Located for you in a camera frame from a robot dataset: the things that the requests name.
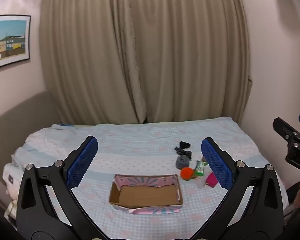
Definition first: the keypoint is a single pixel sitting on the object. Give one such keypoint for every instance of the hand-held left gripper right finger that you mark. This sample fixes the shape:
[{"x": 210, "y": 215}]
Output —
[{"x": 217, "y": 165}]

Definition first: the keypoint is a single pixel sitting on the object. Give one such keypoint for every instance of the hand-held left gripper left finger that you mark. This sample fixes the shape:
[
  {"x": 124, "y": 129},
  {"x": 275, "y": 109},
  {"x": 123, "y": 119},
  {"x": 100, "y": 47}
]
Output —
[{"x": 82, "y": 162}]

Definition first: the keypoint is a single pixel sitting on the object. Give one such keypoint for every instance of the black printed cloth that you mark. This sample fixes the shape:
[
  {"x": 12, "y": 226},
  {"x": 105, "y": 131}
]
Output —
[{"x": 183, "y": 152}]

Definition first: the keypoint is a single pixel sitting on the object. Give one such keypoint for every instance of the plain black sock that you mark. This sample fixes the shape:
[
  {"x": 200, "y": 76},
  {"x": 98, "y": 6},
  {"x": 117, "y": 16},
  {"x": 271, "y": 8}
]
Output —
[{"x": 184, "y": 144}]

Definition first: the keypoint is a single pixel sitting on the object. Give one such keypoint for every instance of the cardboard box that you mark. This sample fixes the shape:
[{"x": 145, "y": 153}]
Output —
[{"x": 145, "y": 192}]

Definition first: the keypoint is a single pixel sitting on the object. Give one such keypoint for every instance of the pink pouch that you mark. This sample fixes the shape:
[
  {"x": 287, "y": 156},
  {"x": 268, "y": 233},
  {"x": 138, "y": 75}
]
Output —
[{"x": 211, "y": 179}]

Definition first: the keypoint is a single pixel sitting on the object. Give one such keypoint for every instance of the green snack packet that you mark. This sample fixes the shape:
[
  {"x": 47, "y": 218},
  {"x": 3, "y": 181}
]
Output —
[{"x": 200, "y": 167}]

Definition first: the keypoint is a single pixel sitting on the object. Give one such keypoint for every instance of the white crumpled wrapper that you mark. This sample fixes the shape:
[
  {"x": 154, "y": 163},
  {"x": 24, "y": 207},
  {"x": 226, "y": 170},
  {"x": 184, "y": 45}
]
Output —
[{"x": 200, "y": 183}]

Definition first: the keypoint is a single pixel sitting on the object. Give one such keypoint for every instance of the orange pom-pom ball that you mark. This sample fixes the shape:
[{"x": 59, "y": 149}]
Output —
[{"x": 186, "y": 174}]

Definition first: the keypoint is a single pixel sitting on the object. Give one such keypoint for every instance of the rolled grey sock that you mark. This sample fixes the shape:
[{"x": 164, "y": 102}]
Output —
[{"x": 182, "y": 162}]

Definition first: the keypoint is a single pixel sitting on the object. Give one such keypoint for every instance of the small blue cloth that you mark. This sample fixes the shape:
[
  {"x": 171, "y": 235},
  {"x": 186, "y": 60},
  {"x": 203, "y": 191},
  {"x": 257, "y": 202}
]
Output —
[{"x": 65, "y": 124}]

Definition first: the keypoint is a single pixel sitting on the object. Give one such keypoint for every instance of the light blue checked blanket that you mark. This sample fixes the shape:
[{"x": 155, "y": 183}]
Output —
[{"x": 140, "y": 150}]

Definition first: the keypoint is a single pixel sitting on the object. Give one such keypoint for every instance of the grey padded headboard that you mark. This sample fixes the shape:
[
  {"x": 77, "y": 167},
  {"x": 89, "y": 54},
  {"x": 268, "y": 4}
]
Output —
[{"x": 15, "y": 120}]

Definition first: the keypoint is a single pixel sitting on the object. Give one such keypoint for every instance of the beige curtain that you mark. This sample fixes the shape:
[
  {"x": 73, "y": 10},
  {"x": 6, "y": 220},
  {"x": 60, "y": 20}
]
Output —
[{"x": 140, "y": 55}]

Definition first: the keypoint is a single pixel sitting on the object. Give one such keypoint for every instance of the framed wall picture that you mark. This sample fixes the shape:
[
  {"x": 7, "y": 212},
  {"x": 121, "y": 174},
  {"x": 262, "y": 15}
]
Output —
[{"x": 7, "y": 42}]

